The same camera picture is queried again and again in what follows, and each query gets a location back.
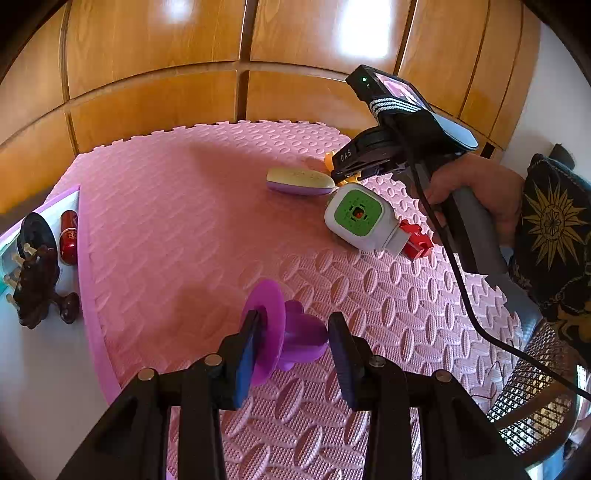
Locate pink cardboard box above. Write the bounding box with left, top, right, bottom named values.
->
left=0, top=185, right=122, bottom=462

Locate black cable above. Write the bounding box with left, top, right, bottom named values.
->
left=390, top=115, right=591, bottom=401

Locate purple plastic plug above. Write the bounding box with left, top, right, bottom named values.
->
left=240, top=278, right=330, bottom=387

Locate red metal cylinder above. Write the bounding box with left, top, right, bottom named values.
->
left=58, top=210, right=79, bottom=267

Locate wooden wardrobe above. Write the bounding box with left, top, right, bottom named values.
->
left=0, top=0, right=542, bottom=217

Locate black gold patterned cloth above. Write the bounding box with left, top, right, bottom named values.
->
left=507, top=143, right=591, bottom=343

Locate grey bottle black cap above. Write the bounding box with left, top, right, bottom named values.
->
left=17, top=213, right=54, bottom=259

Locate wicker chair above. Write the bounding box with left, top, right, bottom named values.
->
left=485, top=318, right=585, bottom=468

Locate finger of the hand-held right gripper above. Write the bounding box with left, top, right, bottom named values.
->
left=329, top=161, right=393, bottom=184

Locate green white square device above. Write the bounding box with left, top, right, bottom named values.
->
left=324, top=183, right=412, bottom=253

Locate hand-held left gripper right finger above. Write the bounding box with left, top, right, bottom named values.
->
left=329, top=312, right=532, bottom=480

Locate pink foam mat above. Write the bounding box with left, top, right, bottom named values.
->
left=46, top=120, right=527, bottom=480

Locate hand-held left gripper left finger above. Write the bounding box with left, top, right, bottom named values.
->
left=55, top=310, right=264, bottom=480

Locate person's right hand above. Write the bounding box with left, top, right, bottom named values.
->
left=424, top=153, right=526, bottom=247

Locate cream purple oval case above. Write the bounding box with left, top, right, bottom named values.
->
left=266, top=167, right=336, bottom=198

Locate orange toy block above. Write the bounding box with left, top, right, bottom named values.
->
left=322, top=151, right=362, bottom=186

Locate red toy piece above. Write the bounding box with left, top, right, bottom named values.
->
left=399, top=220, right=435, bottom=260

